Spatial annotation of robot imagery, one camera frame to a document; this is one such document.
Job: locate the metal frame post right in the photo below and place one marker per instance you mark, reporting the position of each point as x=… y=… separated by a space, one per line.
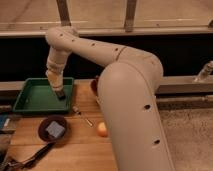
x=130 y=15

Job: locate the grey square sponge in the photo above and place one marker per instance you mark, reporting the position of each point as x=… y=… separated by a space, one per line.
x=55 y=129

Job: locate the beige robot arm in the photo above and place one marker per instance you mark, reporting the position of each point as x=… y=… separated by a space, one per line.
x=126 y=93

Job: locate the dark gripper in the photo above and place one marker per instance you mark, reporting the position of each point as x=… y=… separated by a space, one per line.
x=60 y=94

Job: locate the grey metal rail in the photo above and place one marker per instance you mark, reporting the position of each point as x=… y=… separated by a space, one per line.
x=184 y=85

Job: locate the dark brown round bowl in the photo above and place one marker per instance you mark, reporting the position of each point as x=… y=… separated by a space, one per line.
x=44 y=135

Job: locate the blue object at edge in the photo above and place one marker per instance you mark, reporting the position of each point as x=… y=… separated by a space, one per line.
x=4 y=120

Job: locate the metal spoon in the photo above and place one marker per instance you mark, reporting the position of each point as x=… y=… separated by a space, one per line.
x=78 y=112

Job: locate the metal frame post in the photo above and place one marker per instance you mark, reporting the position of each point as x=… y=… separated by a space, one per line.
x=130 y=15
x=63 y=12

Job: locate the green plastic tray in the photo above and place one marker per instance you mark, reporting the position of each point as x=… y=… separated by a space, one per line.
x=37 y=97

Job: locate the orange round ball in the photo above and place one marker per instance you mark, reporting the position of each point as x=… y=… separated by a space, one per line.
x=102 y=130

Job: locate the metal frame post left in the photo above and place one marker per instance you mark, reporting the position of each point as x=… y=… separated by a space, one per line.
x=63 y=12

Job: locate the red dark cup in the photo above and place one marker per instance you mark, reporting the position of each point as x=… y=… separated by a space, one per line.
x=94 y=85

